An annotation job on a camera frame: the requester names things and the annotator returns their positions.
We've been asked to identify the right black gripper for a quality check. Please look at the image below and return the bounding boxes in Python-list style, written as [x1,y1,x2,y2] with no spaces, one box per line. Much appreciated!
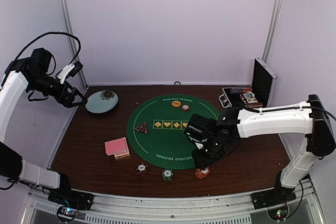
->
[192,137,226,170]

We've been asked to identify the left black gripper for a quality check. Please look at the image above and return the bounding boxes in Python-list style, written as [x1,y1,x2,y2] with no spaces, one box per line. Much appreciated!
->
[27,72,87,108]

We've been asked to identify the orange chip stack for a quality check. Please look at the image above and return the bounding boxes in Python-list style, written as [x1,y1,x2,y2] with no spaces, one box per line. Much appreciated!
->
[195,167,210,178]

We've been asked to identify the red chips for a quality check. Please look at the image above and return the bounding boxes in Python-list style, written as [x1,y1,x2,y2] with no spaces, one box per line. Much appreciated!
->
[181,104,190,111]

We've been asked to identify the orange big blind button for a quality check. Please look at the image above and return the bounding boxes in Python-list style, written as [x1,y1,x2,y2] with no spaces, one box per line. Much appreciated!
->
[172,100,181,108]

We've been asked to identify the triangular black red dealer button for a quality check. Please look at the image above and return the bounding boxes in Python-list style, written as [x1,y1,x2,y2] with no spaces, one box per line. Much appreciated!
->
[134,122,148,134]

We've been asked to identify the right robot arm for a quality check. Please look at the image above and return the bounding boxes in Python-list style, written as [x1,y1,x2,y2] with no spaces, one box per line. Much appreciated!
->
[184,94,335,204]

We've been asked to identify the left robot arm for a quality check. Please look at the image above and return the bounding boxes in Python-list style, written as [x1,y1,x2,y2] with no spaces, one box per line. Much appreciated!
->
[1,48,87,205]

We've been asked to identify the light blue flower plate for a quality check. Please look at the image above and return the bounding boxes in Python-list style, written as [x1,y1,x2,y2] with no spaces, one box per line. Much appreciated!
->
[86,90,119,114]

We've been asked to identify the round green poker mat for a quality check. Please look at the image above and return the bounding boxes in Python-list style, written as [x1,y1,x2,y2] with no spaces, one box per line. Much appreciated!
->
[127,94,220,170]

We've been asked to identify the black white chip stack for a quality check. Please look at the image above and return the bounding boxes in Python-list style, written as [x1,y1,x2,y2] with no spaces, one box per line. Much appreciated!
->
[136,163,148,175]

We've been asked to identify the red playing card deck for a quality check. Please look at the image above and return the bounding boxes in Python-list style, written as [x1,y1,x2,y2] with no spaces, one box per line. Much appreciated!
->
[104,137,129,156]

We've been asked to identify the playing card box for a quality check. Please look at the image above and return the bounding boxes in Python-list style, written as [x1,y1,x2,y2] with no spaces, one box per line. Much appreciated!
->
[114,151,130,159]

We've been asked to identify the aluminium poker chip case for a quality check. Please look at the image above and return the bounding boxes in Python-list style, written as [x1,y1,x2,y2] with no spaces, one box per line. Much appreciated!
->
[218,58,277,109]

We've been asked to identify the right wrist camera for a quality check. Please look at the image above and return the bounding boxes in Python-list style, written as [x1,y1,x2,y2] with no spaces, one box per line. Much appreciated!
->
[195,142,204,150]

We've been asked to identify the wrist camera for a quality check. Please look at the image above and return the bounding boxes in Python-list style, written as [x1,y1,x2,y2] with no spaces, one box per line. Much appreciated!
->
[195,142,204,150]
[56,61,83,84]

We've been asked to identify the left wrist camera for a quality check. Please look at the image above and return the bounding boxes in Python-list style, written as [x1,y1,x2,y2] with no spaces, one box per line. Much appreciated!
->
[56,61,83,84]

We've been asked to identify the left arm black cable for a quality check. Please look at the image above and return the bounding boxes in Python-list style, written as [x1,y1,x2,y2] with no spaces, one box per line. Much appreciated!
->
[15,31,81,65]

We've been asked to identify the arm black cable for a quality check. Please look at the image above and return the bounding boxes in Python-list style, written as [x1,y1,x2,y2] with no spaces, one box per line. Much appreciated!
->
[230,103,336,121]
[15,31,81,65]

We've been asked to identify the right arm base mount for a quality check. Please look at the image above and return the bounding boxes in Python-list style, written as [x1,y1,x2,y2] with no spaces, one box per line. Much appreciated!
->
[251,189,296,209]

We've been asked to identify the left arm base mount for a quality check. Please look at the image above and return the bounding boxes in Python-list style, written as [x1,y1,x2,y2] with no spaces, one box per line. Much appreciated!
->
[48,189,94,210]

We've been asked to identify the aluminium front rail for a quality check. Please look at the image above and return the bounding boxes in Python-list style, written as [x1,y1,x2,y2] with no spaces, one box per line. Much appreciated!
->
[22,179,328,224]

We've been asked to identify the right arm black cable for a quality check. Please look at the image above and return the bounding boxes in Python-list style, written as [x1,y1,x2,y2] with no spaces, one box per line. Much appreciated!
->
[230,103,336,121]

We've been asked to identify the left aluminium frame post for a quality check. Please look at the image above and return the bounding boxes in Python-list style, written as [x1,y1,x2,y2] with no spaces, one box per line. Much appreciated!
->
[54,0,88,92]

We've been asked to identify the aluminium frame post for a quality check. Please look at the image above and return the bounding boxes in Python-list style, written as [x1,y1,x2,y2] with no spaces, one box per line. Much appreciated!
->
[262,0,283,62]
[54,0,88,92]

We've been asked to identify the right aluminium frame post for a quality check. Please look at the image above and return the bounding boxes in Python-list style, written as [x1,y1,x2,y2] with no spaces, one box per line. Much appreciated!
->
[262,0,283,62]

